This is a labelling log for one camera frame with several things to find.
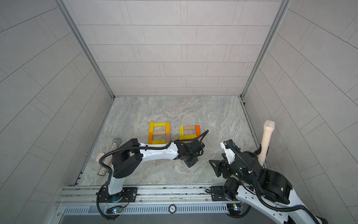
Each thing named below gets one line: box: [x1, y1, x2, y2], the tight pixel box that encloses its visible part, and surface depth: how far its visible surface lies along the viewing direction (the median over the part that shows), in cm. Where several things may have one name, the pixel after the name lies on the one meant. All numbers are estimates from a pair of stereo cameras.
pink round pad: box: [95, 152, 105, 162], surface depth 84 cm
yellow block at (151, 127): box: [149, 121, 155, 133], surface depth 98 cm
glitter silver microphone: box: [97, 137, 121, 176], surface depth 87 cm
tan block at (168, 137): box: [165, 133, 171, 144], surface depth 95 cm
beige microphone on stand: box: [257, 119, 276, 168], surface depth 67 cm
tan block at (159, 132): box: [152, 130, 166, 136], surface depth 96 cm
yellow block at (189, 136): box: [183, 134, 198, 140], surface depth 94 cm
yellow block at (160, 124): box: [153, 122, 166, 127], surface depth 101 cm
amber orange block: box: [165, 122, 171, 134], surface depth 100 cm
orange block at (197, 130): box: [195, 125, 201, 136], surface depth 98 cm
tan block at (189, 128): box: [183, 126, 196, 131], surface depth 99 cm
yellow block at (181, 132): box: [179, 126, 185, 140], surface depth 95 cm
